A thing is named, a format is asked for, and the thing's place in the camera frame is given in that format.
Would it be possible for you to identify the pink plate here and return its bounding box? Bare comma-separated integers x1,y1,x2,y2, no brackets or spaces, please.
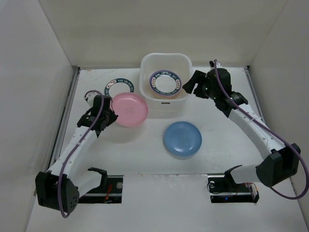
112,93,148,128
151,91,179,99

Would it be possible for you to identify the purple plate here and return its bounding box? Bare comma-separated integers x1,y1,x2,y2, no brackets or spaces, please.
148,71,182,96

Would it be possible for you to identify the cream plate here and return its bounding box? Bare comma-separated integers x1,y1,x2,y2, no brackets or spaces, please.
154,94,178,100

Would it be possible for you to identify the blue plate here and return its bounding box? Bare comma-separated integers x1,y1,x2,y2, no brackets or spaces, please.
163,121,202,160

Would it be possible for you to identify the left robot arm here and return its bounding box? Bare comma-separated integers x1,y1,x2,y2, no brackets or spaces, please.
35,90,118,218

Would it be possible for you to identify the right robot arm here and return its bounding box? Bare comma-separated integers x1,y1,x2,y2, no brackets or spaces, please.
183,68,300,191

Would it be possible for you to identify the white plastic bin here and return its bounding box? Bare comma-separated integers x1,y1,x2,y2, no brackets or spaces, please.
139,53,193,118

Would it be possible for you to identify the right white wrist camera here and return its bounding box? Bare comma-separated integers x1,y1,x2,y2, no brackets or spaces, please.
209,60,223,69

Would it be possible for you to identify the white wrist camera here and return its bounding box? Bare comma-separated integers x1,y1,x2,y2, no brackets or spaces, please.
84,91,97,107
209,60,223,69

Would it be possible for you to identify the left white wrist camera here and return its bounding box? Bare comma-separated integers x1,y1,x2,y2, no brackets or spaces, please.
84,91,97,107

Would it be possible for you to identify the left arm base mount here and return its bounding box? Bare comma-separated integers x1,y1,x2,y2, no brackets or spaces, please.
78,175,124,204

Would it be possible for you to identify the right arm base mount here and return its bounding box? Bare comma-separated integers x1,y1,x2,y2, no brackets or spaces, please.
207,174,260,203

